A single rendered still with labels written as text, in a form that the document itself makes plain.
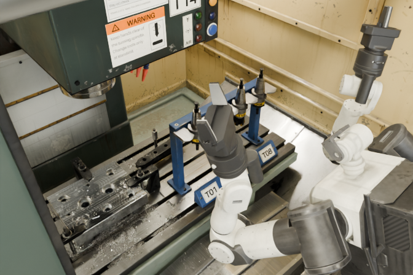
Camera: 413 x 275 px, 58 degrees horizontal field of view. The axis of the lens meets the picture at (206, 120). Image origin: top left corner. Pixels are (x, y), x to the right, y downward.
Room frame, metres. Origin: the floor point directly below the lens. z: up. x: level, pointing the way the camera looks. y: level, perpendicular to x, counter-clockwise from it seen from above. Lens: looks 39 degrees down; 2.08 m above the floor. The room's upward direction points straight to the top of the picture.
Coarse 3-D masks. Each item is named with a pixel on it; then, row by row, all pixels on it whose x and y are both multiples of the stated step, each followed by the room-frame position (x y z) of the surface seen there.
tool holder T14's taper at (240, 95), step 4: (240, 88) 1.16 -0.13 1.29; (244, 88) 1.16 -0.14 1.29; (240, 92) 1.16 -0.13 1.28; (244, 92) 1.16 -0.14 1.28; (236, 96) 1.16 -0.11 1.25; (240, 96) 1.15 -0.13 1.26; (244, 96) 1.16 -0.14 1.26; (236, 100) 1.16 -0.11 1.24; (240, 100) 1.15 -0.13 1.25; (244, 100) 1.16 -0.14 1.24; (240, 104) 1.15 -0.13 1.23
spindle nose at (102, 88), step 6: (114, 78) 0.91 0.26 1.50; (102, 84) 0.86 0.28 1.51; (108, 84) 0.87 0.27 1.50; (60, 90) 0.87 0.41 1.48; (84, 90) 0.83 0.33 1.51; (90, 90) 0.84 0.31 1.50; (96, 90) 0.85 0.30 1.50; (102, 90) 0.86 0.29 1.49; (108, 90) 0.87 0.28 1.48; (72, 96) 0.84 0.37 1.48; (78, 96) 0.83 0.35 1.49; (84, 96) 0.83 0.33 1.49; (90, 96) 0.84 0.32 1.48; (96, 96) 0.85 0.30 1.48
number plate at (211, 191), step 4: (212, 184) 0.99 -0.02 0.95; (216, 184) 1.00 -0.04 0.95; (208, 188) 0.97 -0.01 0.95; (212, 188) 0.98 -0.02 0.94; (216, 188) 0.98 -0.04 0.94; (204, 192) 0.95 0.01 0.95; (208, 192) 0.96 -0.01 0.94; (212, 192) 0.97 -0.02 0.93; (216, 192) 0.97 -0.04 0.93; (204, 196) 0.94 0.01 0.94; (208, 196) 0.95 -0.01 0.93; (212, 196) 0.95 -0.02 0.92; (208, 200) 0.94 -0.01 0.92
